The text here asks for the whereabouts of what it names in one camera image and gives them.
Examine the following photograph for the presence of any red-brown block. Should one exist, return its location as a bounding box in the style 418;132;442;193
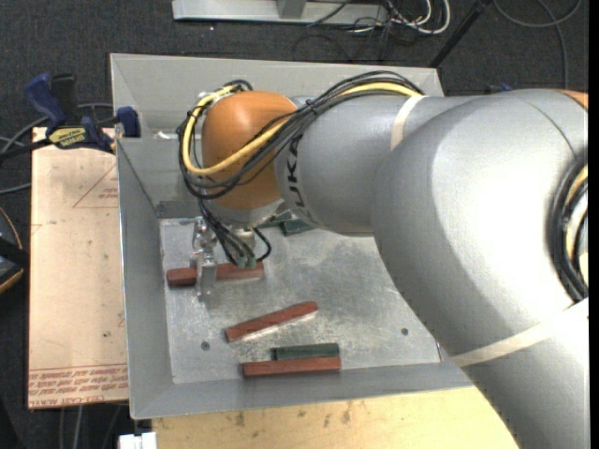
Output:
241;355;343;380
224;300;320;344
166;262;266;290

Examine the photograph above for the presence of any brown cardboard board, red print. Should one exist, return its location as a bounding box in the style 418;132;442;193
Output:
27;126;130;411

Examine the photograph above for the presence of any dark green flat block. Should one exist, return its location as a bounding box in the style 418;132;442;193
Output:
270;341;341;362
279;216;313;238

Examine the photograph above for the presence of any grey metal bin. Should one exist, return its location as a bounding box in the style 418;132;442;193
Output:
110;52;474;421

